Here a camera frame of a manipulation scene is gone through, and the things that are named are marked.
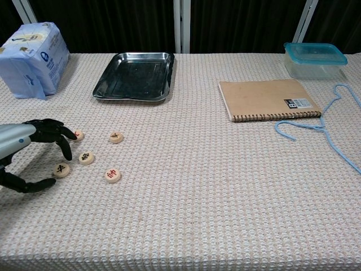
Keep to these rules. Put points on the wooden chess piece black 車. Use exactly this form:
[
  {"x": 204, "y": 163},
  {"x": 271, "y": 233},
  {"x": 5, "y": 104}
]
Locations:
[{"x": 61, "y": 170}]

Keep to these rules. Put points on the blue tissue pack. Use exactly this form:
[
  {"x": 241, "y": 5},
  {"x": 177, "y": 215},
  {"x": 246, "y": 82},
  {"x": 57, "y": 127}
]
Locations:
[{"x": 28, "y": 62}]

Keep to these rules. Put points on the brown spiral notebook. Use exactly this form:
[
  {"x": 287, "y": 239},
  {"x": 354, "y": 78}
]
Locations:
[{"x": 268, "y": 98}]

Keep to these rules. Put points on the white double frame post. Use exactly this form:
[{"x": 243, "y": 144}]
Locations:
[{"x": 182, "y": 25}]

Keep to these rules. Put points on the stainless steel tray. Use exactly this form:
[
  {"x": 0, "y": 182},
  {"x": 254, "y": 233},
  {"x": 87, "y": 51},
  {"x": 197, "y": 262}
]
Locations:
[{"x": 132, "y": 76}]

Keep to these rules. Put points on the clear container teal lid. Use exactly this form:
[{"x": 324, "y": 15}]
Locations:
[{"x": 313, "y": 65}]

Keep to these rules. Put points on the beige woven tablecloth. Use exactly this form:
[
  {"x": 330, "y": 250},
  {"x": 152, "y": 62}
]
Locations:
[{"x": 197, "y": 183}]

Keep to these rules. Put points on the black curtain panel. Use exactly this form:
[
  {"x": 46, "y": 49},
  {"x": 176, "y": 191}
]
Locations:
[
  {"x": 5, "y": 22},
  {"x": 239, "y": 25},
  {"x": 98, "y": 25},
  {"x": 338, "y": 22}
]

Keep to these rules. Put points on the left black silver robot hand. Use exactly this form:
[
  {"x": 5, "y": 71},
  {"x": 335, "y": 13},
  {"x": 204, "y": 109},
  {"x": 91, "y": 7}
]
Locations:
[{"x": 17, "y": 138}]

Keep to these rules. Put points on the wooden chess piece red character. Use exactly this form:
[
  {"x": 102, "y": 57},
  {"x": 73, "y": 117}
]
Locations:
[{"x": 80, "y": 136}]

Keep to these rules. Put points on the wooden chess piece red 帥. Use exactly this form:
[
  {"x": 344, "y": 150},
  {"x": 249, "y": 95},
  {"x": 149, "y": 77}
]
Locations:
[{"x": 113, "y": 175}]

